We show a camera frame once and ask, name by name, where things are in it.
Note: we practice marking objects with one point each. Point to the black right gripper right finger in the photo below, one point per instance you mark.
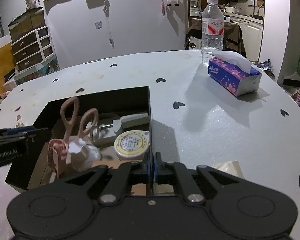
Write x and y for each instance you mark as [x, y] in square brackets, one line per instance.
[177, 175]

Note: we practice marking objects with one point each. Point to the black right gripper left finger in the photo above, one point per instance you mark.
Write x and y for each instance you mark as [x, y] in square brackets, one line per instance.
[131, 178]

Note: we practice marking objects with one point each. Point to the round measuring tape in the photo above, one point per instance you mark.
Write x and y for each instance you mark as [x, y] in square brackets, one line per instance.
[132, 145]

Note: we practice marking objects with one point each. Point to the pink scissors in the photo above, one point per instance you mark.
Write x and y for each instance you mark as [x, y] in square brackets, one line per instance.
[58, 148]

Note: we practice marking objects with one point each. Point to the grey stapler tool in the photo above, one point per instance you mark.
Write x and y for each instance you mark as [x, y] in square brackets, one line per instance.
[106, 131]

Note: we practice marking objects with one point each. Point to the white plastic bottle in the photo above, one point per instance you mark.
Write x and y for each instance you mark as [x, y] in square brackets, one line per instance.
[83, 154]

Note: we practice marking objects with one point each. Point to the black cardboard box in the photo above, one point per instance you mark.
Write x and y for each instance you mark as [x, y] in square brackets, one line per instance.
[27, 172]

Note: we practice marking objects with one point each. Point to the small grey plug block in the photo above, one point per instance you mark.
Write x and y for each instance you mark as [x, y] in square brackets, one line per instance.
[19, 122]

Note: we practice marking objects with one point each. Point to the crumpled tissue paper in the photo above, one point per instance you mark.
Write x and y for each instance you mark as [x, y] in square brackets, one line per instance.
[230, 167]

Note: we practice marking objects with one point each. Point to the white drawer cabinet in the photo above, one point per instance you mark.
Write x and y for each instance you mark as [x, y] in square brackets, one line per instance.
[33, 48]

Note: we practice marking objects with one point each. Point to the purple tissue pack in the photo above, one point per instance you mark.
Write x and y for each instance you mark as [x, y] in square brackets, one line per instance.
[234, 72]

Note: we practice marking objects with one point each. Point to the glass terrarium tank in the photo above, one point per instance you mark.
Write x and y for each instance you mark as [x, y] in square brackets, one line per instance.
[28, 21]

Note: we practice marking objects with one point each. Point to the brown draped chair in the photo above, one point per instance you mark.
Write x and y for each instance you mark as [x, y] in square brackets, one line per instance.
[233, 39]

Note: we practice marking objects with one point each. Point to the clear water bottle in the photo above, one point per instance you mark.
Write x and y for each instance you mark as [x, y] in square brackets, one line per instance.
[212, 30]

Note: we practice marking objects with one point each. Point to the white plush sheep toy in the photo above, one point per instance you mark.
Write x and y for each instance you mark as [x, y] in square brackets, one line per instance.
[172, 2]

